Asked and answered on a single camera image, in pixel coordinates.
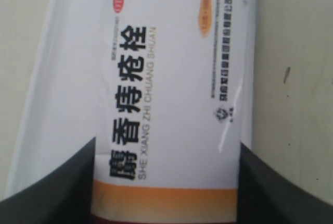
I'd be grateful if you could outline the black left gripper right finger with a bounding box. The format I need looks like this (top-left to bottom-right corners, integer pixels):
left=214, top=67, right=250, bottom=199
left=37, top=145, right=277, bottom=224
left=237, top=145, right=332, bottom=223

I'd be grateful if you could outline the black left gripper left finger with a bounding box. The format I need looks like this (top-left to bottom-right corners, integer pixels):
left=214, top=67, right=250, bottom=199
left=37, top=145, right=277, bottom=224
left=1, top=138, right=96, bottom=223

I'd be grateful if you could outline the white red medicine box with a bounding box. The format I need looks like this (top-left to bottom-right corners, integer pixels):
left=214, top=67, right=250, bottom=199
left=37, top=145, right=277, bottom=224
left=92, top=0, right=249, bottom=223

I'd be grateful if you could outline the white plastic tray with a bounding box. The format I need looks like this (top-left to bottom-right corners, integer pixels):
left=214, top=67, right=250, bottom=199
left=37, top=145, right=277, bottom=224
left=6, top=0, right=254, bottom=196

